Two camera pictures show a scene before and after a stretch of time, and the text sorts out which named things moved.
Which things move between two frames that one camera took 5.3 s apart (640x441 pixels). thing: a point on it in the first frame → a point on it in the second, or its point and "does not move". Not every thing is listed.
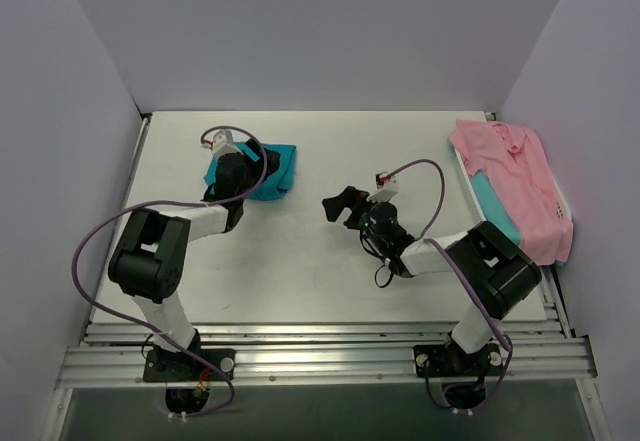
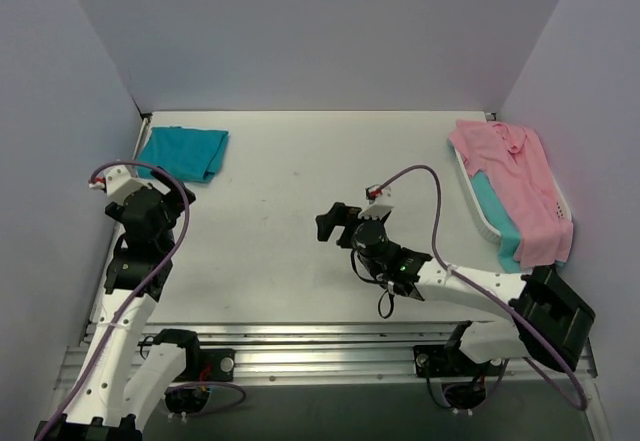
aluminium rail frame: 116,351 does not move
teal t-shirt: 272,187 → 190,154
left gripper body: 255,159 → 167,189
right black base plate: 444,360 does not move
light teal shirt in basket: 493,208 does not move
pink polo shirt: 513,157 does not move
